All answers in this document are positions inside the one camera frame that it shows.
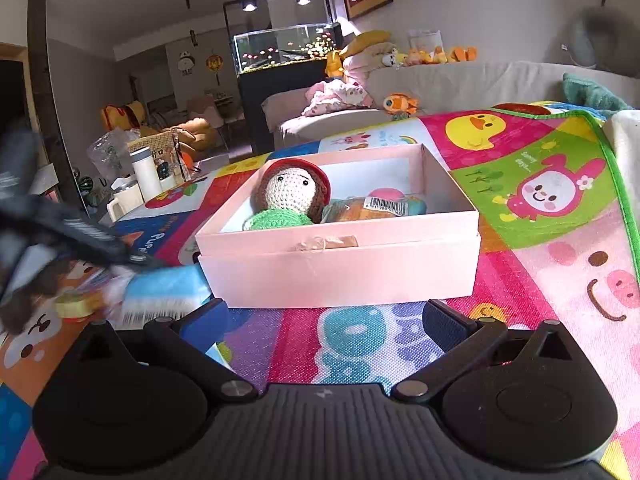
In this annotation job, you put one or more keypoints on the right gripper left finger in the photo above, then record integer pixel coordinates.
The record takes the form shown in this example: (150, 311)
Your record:
(181, 346)

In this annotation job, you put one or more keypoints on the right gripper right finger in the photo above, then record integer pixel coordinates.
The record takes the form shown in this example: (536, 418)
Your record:
(466, 344)

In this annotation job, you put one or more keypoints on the blue white snack packet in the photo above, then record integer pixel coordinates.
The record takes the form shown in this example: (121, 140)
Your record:
(133, 299)

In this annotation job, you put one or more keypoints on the pink teal toy ball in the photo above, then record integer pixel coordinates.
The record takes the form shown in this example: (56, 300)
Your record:
(395, 198)

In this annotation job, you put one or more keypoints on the packaged orange bread bun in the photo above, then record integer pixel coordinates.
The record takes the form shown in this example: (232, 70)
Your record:
(363, 208)

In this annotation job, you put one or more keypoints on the crochet doll red hat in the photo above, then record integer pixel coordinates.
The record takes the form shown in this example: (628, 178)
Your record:
(291, 192)

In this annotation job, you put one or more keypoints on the white mug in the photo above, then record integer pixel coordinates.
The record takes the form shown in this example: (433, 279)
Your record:
(124, 200)

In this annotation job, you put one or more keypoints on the clear plastic bag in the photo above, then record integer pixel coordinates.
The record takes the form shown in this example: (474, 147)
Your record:
(110, 154)

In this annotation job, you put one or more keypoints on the colourful cartoon play mat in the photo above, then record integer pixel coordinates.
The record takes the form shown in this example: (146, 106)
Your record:
(558, 399)

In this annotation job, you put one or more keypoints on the pink cardboard box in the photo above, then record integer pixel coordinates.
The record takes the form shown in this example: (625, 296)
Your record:
(342, 264)

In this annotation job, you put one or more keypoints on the yellow duck bag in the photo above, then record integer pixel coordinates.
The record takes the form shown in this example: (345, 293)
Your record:
(126, 117)

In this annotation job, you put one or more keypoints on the woven wicker basket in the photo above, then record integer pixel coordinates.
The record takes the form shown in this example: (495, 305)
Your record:
(165, 147)

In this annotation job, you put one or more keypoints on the orange fish plush toy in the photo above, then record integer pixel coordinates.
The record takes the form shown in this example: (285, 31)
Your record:
(399, 103)

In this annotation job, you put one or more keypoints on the beige sofa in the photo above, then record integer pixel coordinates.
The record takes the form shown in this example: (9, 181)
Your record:
(451, 88)

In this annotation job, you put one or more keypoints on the black fish tank cabinet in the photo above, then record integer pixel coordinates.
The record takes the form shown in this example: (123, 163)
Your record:
(274, 95)

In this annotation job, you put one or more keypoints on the pink floral blanket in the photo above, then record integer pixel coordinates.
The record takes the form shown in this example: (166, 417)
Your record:
(334, 96)

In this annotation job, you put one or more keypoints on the teal green cloth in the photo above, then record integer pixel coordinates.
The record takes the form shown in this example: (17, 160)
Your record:
(588, 93)

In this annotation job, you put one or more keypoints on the yellow duck plush row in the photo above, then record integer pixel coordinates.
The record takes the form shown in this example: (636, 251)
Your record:
(436, 57)

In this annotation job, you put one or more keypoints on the glass fish tank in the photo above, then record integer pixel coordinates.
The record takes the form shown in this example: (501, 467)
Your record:
(270, 33)

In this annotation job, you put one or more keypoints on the yellow pillow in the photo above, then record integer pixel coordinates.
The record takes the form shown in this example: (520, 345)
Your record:
(364, 40)

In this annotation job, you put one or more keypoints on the grey neck pillow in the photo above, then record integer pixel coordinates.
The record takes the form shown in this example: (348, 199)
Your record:
(604, 38)

